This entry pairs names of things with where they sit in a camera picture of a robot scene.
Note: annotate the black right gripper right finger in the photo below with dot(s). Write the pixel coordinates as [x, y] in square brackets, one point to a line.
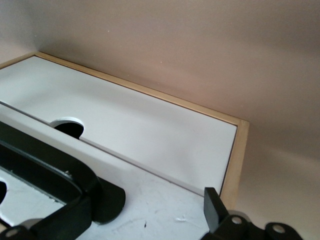
[213, 212]

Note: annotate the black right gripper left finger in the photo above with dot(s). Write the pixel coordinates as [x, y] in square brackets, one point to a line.
[70, 222]

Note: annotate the wooden drawer with white front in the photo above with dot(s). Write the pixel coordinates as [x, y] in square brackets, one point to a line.
[150, 205]

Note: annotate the brown table cover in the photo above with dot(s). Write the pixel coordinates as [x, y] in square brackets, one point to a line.
[200, 50]

